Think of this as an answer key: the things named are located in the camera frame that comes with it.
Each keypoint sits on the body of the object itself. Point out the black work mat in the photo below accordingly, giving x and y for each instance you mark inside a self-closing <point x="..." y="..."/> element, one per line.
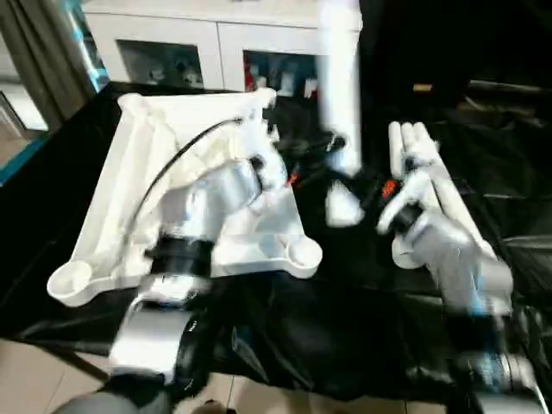
<point x="496" y="142"/>

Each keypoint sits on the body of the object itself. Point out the light blue frame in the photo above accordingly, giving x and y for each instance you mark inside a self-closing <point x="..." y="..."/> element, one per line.
<point x="97" y="71"/>

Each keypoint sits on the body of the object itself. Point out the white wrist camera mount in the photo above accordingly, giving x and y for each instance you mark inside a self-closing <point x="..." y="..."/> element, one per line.
<point x="414" y="190"/>
<point x="267" y="164"/>

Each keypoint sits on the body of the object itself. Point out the grey curtain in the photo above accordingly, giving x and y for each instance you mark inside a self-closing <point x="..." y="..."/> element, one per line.
<point x="39" y="52"/>

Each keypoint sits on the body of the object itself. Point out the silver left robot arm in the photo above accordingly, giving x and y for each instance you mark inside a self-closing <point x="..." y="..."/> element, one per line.
<point x="146" y="336"/>

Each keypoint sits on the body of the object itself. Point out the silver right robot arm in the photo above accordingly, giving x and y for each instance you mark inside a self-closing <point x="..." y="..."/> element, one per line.
<point x="453" y="250"/>

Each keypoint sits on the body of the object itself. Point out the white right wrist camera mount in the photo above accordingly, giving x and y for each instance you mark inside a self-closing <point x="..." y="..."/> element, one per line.
<point x="414" y="190"/>

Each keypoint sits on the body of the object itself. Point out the white plastic table leg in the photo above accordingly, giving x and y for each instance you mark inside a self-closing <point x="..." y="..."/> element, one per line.
<point x="453" y="194"/>
<point x="394" y="142"/>
<point x="409" y="140"/>
<point x="340" y="77"/>

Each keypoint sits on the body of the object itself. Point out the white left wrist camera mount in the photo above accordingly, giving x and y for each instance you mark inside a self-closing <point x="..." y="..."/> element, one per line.
<point x="267" y="164"/>

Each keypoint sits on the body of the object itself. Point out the white glass-door cabinet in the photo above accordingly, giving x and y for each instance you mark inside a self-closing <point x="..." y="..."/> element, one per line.
<point x="224" y="39"/>

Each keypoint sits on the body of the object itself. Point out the black furniture unit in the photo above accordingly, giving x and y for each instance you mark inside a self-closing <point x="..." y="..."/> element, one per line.
<point x="431" y="43"/>

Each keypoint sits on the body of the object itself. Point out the white plastic table top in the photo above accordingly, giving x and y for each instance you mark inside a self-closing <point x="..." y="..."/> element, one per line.
<point x="142" y="142"/>

